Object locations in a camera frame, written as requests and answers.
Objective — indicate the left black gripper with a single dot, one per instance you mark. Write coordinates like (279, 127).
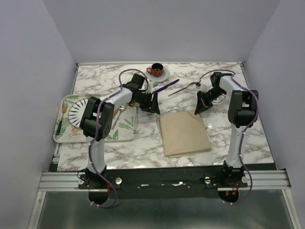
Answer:
(151, 106)

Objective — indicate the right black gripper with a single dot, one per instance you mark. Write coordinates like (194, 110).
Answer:
(202, 105)

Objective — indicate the beige cloth napkin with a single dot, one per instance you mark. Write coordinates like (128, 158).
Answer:
(183, 134)

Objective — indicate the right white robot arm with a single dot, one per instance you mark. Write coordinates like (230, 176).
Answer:
(242, 114)

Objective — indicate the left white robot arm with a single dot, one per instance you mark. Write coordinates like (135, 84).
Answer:
(96, 121)

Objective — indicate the silver fork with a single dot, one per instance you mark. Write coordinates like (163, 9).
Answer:
(192, 83)

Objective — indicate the silver spoon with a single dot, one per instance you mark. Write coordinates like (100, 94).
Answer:
(121, 110)

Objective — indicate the purple knife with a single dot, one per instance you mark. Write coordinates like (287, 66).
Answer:
(166, 86)

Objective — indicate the brown coffee cup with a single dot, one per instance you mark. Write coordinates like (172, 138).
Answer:
(156, 70)

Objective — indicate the white plate with blue stripes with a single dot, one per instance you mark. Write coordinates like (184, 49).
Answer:
(76, 111)

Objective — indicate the white tray with leaf print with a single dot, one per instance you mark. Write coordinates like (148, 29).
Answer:
(125, 129)

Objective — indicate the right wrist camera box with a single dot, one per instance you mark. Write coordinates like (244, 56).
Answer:
(202, 87)

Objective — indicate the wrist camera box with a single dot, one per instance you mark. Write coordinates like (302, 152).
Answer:
(202, 87)
(151, 86)

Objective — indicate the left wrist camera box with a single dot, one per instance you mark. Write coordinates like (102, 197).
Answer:
(151, 86)

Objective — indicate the gold fork with green handle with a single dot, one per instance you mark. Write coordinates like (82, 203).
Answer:
(64, 110)

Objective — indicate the aluminium frame rail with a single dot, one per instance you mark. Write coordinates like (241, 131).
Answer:
(68, 181)

